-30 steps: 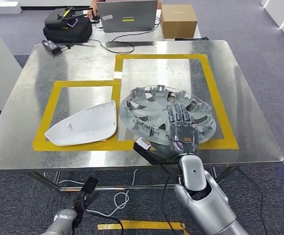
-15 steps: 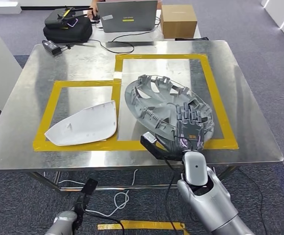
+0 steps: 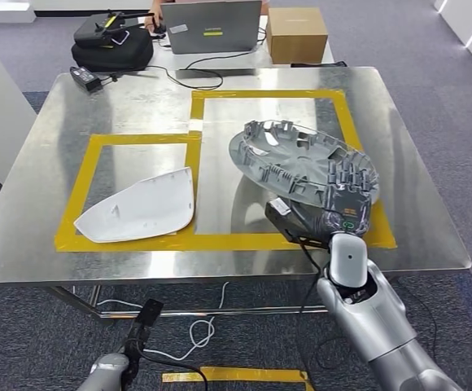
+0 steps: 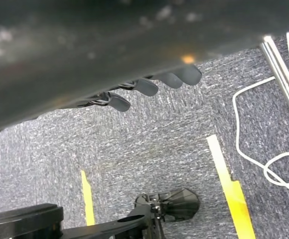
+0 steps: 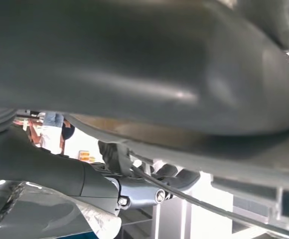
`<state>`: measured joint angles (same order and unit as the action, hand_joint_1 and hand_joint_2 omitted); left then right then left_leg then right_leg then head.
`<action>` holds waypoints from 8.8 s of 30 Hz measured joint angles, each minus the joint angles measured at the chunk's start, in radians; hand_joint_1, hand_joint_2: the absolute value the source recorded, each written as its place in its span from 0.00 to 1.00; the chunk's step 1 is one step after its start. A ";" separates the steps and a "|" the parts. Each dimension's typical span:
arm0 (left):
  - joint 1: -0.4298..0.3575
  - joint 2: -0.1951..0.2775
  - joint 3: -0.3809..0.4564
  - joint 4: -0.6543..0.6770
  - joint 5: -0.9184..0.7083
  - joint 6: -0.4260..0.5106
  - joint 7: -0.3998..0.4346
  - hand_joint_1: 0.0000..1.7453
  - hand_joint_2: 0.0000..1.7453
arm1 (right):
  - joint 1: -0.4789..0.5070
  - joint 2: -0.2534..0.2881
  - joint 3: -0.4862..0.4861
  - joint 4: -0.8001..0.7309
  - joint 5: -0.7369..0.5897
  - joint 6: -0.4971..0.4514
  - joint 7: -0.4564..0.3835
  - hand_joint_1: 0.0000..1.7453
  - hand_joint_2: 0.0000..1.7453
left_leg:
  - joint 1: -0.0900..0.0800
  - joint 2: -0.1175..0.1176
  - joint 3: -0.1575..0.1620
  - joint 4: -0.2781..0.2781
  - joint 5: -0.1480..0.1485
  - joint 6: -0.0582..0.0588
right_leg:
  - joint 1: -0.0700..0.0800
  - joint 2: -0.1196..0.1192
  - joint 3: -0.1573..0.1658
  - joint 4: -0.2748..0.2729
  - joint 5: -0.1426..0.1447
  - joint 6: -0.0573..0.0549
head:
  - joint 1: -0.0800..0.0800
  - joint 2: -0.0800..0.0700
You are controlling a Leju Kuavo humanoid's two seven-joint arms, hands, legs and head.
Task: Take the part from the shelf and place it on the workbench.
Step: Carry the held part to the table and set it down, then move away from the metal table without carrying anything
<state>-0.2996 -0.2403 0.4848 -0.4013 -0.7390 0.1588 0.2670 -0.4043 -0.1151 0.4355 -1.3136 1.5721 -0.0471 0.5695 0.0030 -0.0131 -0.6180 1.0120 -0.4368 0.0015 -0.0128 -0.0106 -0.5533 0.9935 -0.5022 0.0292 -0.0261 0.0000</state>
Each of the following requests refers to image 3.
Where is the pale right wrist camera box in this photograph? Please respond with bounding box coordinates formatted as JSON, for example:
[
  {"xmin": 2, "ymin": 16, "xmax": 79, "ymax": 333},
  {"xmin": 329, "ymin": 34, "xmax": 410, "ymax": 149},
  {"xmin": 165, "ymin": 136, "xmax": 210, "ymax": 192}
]
[{"xmin": 268, "ymin": 197, "xmax": 294, "ymax": 218}]

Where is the black flat pad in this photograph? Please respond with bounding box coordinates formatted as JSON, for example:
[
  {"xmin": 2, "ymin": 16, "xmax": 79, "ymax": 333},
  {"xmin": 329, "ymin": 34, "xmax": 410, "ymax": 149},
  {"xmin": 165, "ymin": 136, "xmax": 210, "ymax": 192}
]
[{"xmin": 291, "ymin": 60, "xmax": 348, "ymax": 69}]

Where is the person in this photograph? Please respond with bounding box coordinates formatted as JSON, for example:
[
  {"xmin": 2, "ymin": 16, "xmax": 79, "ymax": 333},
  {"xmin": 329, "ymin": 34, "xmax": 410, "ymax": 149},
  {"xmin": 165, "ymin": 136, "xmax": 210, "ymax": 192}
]
[{"xmin": 144, "ymin": 0, "xmax": 168, "ymax": 33}]

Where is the grey laptop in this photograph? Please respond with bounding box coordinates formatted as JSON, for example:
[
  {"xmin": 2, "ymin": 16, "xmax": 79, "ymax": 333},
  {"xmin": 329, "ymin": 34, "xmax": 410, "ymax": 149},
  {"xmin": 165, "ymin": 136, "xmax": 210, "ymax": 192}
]
[{"xmin": 161, "ymin": 0, "xmax": 263, "ymax": 55}]

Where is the black adapter cable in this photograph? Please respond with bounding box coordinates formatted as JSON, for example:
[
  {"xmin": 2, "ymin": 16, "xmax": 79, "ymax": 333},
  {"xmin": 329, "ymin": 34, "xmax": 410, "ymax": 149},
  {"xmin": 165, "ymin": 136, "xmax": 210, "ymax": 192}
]
[{"xmin": 99, "ymin": 64, "xmax": 225, "ymax": 92}]

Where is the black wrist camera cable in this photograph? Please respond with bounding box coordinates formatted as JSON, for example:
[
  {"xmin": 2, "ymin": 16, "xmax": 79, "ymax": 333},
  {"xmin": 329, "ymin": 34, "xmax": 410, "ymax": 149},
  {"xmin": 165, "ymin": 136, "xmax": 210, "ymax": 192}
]
[{"xmin": 294, "ymin": 243, "xmax": 322, "ymax": 391}]

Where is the stainless steel workbench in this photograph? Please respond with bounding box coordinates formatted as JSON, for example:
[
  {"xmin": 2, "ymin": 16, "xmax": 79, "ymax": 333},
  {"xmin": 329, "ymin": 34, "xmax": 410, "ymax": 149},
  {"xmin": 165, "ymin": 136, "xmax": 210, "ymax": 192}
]
[{"xmin": 0, "ymin": 65, "xmax": 472, "ymax": 323}]

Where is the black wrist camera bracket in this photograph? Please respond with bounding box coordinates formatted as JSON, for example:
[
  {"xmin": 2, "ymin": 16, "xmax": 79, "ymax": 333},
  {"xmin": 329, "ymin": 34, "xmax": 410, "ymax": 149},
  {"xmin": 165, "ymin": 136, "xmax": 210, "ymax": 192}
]
[{"xmin": 264, "ymin": 202, "xmax": 331, "ymax": 250}]

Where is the brown cardboard box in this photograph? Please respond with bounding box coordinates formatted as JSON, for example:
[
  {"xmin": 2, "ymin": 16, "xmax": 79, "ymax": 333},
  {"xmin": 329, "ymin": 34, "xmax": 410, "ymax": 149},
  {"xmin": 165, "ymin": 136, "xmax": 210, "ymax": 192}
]
[{"xmin": 266, "ymin": 6, "xmax": 329, "ymax": 66}]

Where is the white car mirror cover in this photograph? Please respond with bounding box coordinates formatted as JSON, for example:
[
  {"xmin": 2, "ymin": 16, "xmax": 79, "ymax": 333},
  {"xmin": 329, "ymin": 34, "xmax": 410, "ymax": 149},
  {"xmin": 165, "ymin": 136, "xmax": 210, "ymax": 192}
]
[{"xmin": 73, "ymin": 166, "xmax": 195, "ymax": 244}]

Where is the yellow floor tape square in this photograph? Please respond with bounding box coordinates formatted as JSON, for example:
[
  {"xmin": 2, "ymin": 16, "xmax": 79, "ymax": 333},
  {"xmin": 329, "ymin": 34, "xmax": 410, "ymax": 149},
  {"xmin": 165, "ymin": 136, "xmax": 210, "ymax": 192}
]
[{"xmin": 161, "ymin": 366, "xmax": 317, "ymax": 391}]

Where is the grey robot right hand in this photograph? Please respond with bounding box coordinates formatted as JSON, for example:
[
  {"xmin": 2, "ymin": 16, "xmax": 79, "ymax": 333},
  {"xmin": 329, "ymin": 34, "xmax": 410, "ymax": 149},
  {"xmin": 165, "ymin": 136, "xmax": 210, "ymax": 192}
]
[{"xmin": 322, "ymin": 155, "xmax": 375, "ymax": 239}]

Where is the black floor cable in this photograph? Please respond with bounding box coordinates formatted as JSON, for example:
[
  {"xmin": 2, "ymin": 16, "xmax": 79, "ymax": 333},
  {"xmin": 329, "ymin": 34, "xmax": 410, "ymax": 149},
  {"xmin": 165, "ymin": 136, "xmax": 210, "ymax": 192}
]
[{"xmin": 396, "ymin": 279, "xmax": 443, "ymax": 382}]

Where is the white floor cable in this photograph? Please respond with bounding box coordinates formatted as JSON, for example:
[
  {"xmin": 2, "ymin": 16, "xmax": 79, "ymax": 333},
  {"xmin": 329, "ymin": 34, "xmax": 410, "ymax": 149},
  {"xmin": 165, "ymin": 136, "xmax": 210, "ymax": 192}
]
[{"xmin": 97, "ymin": 281, "xmax": 230, "ymax": 362}]

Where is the black laptop cable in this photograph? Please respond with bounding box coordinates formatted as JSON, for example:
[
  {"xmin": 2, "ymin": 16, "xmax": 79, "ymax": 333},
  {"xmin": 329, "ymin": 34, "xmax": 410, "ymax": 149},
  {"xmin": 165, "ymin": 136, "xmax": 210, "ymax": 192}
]
[{"xmin": 185, "ymin": 31, "xmax": 268, "ymax": 72}]

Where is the black power adapter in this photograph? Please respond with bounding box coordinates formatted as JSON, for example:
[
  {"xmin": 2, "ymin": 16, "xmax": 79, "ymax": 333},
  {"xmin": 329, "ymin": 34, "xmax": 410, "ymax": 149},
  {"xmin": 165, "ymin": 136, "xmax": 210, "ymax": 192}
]
[{"xmin": 69, "ymin": 65, "xmax": 103, "ymax": 94}]

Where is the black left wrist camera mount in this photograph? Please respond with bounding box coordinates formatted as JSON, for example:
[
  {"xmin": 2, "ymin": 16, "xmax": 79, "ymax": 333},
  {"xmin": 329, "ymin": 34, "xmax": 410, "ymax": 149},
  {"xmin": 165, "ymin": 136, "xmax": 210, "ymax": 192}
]
[{"xmin": 118, "ymin": 299, "xmax": 164, "ymax": 391}]

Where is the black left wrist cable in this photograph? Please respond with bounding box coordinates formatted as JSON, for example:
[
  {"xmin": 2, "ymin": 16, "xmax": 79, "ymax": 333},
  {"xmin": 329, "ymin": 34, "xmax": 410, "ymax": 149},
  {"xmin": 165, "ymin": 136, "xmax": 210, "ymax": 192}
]
[{"xmin": 137, "ymin": 345, "xmax": 209, "ymax": 391}]

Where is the black carry bag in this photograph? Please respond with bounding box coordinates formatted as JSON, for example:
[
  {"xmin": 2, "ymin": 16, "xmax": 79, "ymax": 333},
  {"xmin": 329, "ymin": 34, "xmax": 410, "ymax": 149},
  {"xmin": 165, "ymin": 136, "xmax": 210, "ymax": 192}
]
[{"xmin": 71, "ymin": 25, "xmax": 155, "ymax": 73}]

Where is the grey plastic wheel hubcap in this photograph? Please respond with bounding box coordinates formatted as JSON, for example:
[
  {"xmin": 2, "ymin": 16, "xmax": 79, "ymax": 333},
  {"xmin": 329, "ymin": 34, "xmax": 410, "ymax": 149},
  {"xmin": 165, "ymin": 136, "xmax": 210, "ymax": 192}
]
[{"xmin": 228, "ymin": 119, "xmax": 381, "ymax": 209}]

